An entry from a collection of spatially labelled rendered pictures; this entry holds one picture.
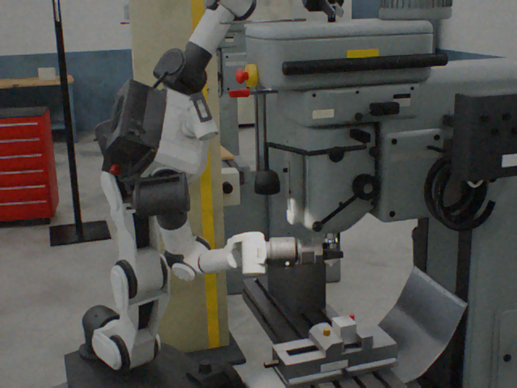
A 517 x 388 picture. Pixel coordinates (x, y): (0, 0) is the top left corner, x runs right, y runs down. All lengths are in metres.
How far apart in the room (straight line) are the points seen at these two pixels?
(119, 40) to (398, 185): 9.12
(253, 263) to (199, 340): 2.05
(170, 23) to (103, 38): 7.30
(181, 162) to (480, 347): 1.04
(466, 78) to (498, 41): 6.52
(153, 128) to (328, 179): 0.54
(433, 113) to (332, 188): 0.35
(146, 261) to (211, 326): 1.59
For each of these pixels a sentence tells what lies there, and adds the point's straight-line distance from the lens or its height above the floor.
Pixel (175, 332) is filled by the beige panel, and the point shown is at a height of 0.17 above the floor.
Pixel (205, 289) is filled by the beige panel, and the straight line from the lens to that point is 3.90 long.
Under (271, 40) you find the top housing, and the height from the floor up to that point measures 1.86.
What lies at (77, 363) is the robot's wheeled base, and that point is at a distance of 2.95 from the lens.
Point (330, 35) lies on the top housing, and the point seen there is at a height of 1.86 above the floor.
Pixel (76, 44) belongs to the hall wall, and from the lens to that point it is 10.81.
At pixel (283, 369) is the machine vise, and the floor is 0.96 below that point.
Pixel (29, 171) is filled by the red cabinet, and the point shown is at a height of 0.52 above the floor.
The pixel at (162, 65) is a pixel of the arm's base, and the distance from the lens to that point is 2.19.
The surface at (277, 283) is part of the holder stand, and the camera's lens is 2.49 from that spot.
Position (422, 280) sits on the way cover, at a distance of 2.35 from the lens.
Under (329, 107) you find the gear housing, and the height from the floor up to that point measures 1.68.
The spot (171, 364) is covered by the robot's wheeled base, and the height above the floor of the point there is 0.57.
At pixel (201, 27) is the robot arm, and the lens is 2.24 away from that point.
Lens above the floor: 1.97
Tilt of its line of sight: 16 degrees down
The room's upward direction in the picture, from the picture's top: 2 degrees counter-clockwise
